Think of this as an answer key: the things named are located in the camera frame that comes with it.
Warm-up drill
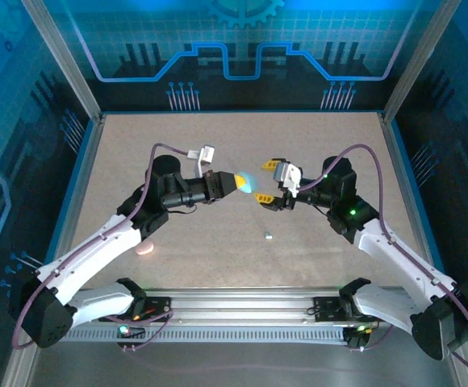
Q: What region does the blue earbud charging case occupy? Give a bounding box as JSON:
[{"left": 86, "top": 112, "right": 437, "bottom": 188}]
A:
[{"left": 237, "top": 172, "right": 260, "bottom": 195}]

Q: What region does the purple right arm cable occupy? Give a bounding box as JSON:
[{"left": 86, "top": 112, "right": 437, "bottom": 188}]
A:
[{"left": 298, "top": 144, "right": 468, "bottom": 378}]

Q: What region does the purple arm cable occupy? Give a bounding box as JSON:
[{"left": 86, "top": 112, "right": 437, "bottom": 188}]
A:
[
  {"left": 298, "top": 144, "right": 468, "bottom": 378},
  {"left": 10, "top": 143, "right": 190, "bottom": 352}
]

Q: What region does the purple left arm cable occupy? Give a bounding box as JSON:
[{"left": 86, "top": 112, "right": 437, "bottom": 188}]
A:
[{"left": 10, "top": 143, "right": 190, "bottom": 352}]

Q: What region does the aluminium side rail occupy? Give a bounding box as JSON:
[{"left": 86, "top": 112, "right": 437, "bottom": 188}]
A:
[
  {"left": 378, "top": 112, "right": 445, "bottom": 291},
  {"left": 42, "top": 113, "right": 107, "bottom": 283}
]

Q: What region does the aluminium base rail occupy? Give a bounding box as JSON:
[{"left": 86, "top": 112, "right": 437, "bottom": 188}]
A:
[{"left": 68, "top": 286, "right": 420, "bottom": 326}]

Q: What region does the grey slotted cable duct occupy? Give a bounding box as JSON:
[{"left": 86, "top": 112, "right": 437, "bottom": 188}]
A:
[{"left": 58, "top": 325, "right": 354, "bottom": 344}]

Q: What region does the aluminium frame post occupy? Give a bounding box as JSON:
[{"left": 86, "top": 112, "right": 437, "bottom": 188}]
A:
[
  {"left": 382, "top": 0, "right": 449, "bottom": 122},
  {"left": 20, "top": 0, "right": 102, "bottom": 122}
]

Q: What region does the aluminium frame bar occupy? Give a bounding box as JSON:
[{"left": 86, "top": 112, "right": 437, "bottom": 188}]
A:
[
  {"left": 445, "top": 354, "right": 468, "bottom": 387},
  {"left": 0, "top": 344, "right": 44, "bottom": 387}
]

